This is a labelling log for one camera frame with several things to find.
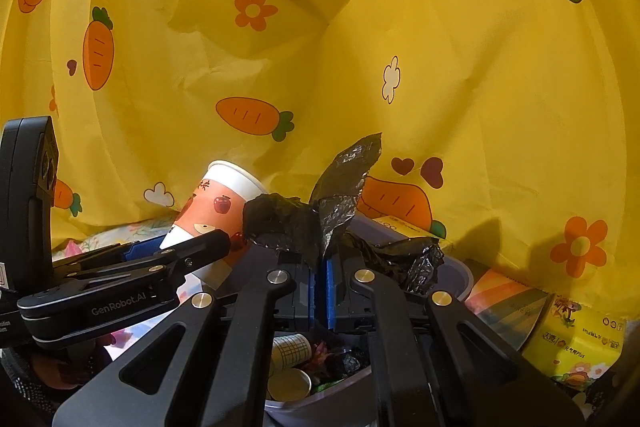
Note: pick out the white grid print paper cup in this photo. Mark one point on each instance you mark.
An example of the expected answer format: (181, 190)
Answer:
(290, 349)

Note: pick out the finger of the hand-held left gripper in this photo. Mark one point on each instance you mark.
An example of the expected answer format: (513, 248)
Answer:
(142, 248)
(200, 247)

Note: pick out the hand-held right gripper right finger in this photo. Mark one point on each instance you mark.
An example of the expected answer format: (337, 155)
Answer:
(331, 297)

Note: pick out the orange apple print paper cup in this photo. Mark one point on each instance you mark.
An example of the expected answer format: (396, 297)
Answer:
(220, 202)

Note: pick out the yellow flat box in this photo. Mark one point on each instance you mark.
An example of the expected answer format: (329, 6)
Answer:
(405, 227)

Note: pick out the black plastic bag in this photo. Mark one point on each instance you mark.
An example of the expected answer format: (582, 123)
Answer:
(290, 227)

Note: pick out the yellow carrot print curtain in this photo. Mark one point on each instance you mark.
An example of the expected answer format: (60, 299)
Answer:
(350, 57)

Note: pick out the yellow tissue pack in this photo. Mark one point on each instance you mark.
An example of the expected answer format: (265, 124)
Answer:
(575, 337)

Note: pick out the grey plastic bin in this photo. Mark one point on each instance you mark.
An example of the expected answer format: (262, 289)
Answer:
(320, 412)

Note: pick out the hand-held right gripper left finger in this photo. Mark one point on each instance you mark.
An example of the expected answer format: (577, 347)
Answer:
(300, 302)

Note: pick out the black printed bag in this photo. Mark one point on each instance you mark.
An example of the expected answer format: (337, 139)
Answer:
(600, 389)

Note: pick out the rainbow striped box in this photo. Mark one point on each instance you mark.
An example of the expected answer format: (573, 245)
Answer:
(505, 307)

